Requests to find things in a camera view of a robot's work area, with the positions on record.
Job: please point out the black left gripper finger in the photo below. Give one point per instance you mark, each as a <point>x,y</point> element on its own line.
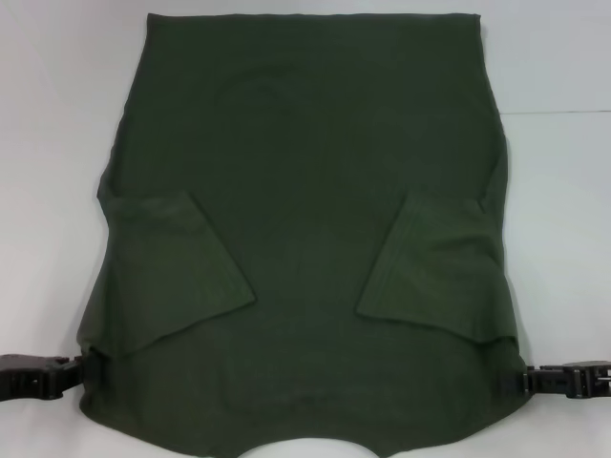
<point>67,374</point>

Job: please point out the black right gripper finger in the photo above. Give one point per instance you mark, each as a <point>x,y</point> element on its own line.
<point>544,380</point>

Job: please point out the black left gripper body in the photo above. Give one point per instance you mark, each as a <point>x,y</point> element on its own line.
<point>24,377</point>

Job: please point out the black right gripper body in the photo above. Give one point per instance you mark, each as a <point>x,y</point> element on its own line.
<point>592,379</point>

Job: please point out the dark green shirt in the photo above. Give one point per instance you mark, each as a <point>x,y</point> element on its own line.
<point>305,191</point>

